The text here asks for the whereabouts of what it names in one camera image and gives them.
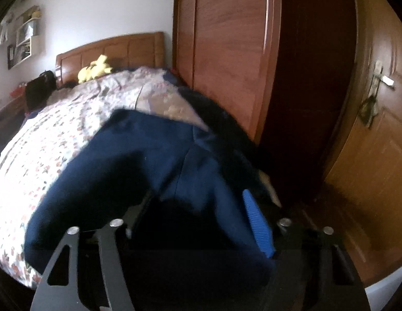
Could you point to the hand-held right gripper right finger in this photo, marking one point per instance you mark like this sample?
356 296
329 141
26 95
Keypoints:
257 222

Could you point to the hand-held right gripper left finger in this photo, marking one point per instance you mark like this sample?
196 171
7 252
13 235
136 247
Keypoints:
113 249

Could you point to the navy blue suit jacket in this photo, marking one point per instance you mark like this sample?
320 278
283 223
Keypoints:
155 155

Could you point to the black garment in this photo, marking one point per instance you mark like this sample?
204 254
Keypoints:
220 126

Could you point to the wooden door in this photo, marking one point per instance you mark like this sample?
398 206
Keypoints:
376 175

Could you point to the orange floral bedsheet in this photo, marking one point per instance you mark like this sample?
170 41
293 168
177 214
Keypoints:
42 142

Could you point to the hanging key bunch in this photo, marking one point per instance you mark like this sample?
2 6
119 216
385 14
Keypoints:
369 110

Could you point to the beige flowered quilt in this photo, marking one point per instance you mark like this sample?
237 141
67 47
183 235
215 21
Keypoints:
139 94

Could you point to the wooden desk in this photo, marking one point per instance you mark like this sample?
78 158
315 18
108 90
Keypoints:
8 116

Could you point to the wooden slatted wardrobe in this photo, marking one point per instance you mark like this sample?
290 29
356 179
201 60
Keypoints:
227 55

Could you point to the black backpack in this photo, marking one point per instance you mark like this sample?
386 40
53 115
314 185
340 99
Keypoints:
39 90

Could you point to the yellow plush toy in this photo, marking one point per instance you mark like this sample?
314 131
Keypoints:
92 69

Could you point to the red bowl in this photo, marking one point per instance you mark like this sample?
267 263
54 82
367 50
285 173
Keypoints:
17 91

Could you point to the wooden bed headboard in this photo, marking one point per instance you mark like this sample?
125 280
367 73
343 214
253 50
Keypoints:
133 48

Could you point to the white tied curtain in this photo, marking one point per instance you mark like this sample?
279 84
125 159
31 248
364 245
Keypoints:
4 29

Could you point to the small yellow toy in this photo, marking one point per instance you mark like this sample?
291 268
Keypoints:
36 13

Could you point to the white wall shelf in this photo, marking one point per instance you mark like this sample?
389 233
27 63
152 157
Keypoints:
27 45

